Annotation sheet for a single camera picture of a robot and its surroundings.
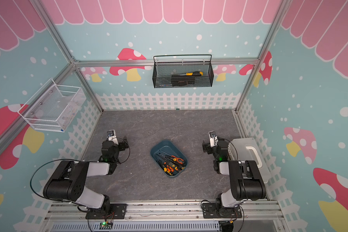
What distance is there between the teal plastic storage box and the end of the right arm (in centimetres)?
15

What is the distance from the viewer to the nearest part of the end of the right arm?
724mm

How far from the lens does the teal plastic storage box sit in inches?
34.2
